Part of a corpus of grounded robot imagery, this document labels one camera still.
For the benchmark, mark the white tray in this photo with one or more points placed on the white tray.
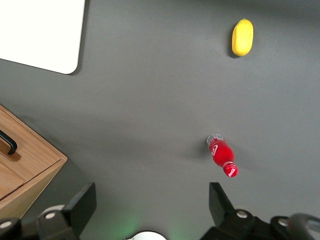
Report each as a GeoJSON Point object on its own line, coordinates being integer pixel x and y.
{"type": "Point", "coordinates": [37, 32]}

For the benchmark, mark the yellow lemon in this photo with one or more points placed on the yellow lemon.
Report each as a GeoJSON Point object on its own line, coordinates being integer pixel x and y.
{"type": "Point", "coordinates": [242, 37]}

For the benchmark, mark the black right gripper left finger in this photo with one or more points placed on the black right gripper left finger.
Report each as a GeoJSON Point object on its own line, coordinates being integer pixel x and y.
{"type": "Point", "coordinates": [75, 212]}

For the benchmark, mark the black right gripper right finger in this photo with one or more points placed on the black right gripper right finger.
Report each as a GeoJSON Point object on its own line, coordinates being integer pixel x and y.
{"type": "Point", "coordinates": [225, 212]}

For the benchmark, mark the red coke bottle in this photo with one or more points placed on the red coke bottle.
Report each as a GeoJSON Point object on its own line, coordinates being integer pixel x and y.
{"type": "Point", "coordinates": [222, 154]}

